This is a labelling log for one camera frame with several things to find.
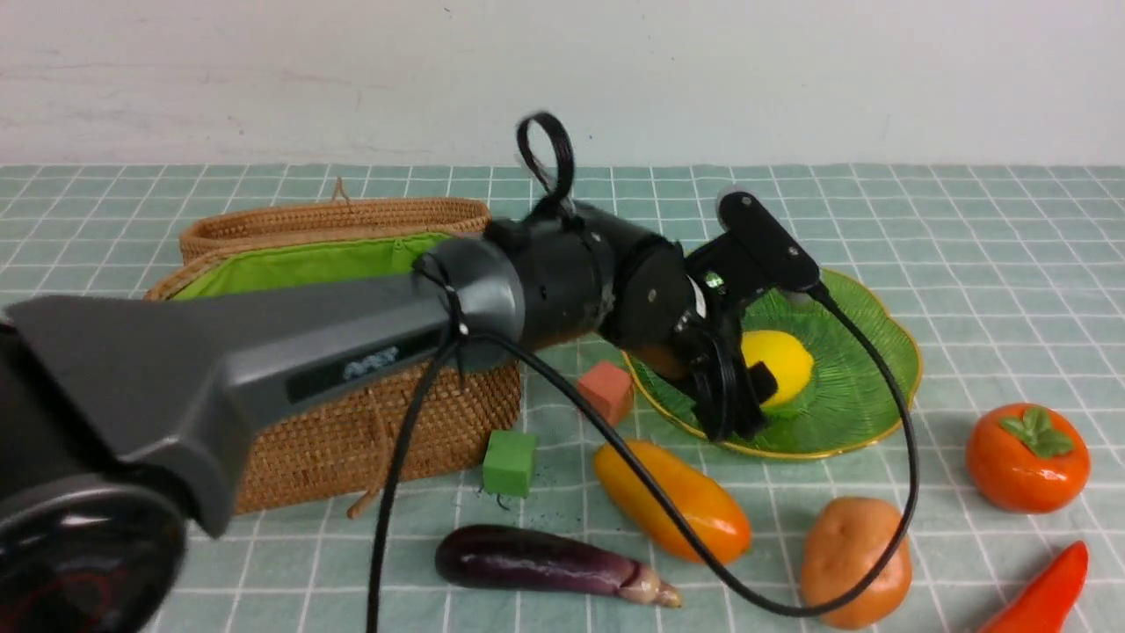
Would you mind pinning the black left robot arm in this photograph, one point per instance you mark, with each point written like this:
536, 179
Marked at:
124, 419

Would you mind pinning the orange toy carrot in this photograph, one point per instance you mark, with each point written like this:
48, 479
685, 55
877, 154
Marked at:
1049, 598

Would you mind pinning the orange foam cube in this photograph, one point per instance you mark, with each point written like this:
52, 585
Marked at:
610, 390

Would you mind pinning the woven rattan basket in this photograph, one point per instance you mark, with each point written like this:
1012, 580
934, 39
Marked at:
345, 445

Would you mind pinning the orange toy persimmon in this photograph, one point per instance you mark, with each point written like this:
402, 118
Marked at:
1027, 458

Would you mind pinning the purple toy eggplant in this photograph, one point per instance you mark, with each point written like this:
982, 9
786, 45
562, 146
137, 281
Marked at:
516, 559

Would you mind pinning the green glass leaf plate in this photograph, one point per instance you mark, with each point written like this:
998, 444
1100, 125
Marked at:
846, 406

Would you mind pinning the yellow toy lemon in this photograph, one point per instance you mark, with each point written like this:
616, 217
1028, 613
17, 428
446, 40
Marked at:
789, 361

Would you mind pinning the woven rattan basket lid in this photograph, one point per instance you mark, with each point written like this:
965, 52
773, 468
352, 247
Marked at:
332, 220

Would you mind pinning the green foam cube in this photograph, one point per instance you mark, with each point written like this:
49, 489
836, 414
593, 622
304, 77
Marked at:
508, 463

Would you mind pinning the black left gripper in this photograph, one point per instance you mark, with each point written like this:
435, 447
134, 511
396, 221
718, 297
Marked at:
753, 255

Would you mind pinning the brown toy potato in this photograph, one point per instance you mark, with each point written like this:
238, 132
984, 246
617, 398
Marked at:
847, 538

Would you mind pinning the orange yellow toy mango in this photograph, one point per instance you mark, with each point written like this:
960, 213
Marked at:
710, 510

